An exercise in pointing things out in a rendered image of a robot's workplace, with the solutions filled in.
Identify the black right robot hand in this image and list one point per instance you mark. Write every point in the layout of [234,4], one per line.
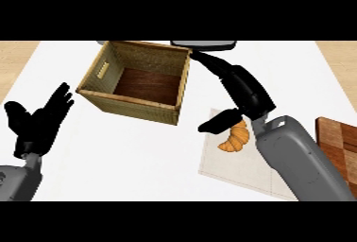
[244,88]

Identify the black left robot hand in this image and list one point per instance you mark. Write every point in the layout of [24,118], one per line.
[42,119]

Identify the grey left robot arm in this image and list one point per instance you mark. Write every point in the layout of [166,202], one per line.
[20,178]

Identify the golden croissant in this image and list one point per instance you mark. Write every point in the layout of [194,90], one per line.
[237,138]

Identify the square wicker basket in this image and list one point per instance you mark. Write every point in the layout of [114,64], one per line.
[140,82]

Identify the beige cloth placemat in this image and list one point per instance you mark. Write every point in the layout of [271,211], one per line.
[243,170]

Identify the grey flat appliance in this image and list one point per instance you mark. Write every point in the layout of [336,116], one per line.
[204,44]

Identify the checkered wooden cutting board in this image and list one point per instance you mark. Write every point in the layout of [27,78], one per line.
[342,148]

